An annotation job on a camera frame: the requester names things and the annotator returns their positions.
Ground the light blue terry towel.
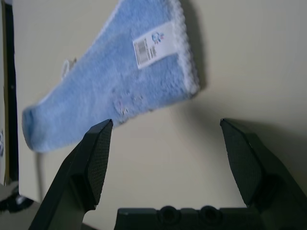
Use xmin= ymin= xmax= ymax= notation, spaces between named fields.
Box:
xmin=21 ymin=0 xmax=202 ymax=154

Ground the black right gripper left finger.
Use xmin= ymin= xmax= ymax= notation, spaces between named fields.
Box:
xmin=28 ymin=119 xmax=113 ymax=230

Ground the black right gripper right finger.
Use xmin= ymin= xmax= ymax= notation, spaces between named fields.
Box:
xmin=220 ymin=118 xmax=307 ymax=230

